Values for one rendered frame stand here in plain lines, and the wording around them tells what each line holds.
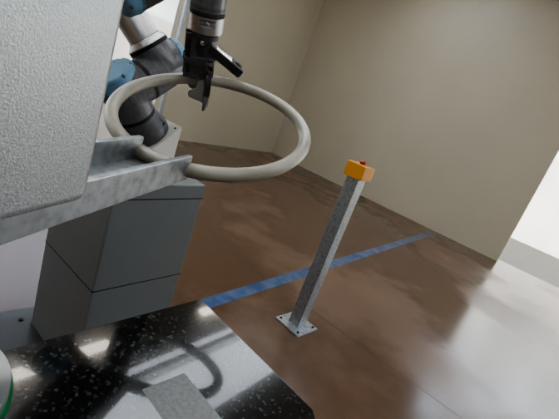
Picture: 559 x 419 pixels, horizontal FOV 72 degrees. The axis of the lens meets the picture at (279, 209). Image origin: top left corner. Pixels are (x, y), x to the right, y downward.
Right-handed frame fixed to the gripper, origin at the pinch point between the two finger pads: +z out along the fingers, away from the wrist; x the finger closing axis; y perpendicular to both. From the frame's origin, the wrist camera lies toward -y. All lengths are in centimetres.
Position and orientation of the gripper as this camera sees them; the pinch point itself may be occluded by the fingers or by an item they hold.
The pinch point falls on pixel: (205, 102)
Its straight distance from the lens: 121.9
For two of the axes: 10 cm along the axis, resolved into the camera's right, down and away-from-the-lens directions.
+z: -2.2, 7.5, 6.2
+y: -9.6, -0.6, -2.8
